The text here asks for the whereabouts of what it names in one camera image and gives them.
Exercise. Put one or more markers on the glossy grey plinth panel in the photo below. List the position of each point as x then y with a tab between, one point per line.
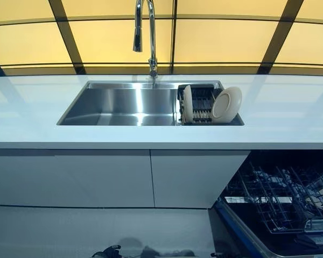
70	231

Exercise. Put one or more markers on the stainless steel sink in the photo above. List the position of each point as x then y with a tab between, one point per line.
110	104

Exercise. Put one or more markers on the black dish drying rack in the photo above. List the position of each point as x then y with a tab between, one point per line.
200	102

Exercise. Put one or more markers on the chrome gooseneck kitchen faucet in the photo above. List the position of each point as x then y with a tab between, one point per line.
152	40

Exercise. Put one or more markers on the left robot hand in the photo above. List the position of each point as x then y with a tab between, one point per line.
107	251

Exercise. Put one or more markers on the dark window frame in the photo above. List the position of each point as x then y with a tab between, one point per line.
70	40

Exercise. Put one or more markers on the wide white cabinet door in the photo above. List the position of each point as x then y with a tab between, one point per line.
70	177

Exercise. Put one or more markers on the dishwasher door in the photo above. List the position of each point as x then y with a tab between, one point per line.
245	236

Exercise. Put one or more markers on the large cream plate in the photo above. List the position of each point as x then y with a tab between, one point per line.
226	104

